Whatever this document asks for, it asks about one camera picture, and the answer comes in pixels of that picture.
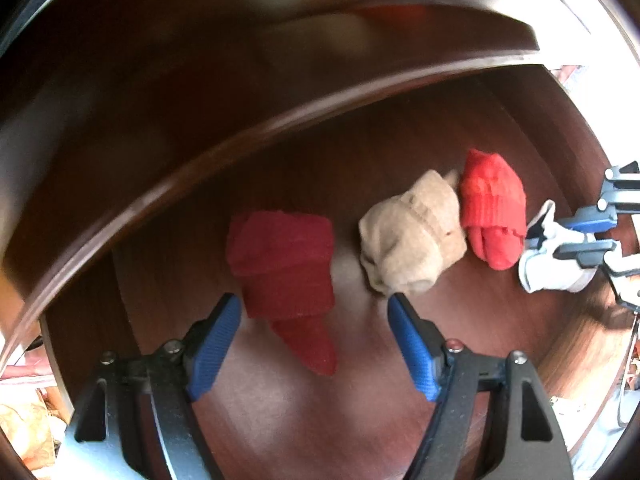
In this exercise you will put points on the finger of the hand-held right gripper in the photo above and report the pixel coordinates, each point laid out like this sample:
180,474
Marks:
585,251
590,217

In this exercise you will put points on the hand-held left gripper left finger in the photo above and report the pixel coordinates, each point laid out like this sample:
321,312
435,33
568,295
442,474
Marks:
215,350

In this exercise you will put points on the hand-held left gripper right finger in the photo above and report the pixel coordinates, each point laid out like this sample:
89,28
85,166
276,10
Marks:
412,350

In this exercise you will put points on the white sock bundle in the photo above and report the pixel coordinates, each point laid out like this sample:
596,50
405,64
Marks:
542,270

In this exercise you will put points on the bright red sock bundle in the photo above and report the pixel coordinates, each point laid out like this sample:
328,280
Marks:
492,200

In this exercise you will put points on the dark red sock bundle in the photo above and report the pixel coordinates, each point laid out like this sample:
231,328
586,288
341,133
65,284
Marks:
285,260

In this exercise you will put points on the beige sock bundle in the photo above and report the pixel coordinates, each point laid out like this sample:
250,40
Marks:
415,235

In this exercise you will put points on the person's grey clothing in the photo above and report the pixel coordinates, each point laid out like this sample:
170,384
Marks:
595,440

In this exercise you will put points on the dark wooden table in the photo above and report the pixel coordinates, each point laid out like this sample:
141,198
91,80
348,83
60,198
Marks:
200,85

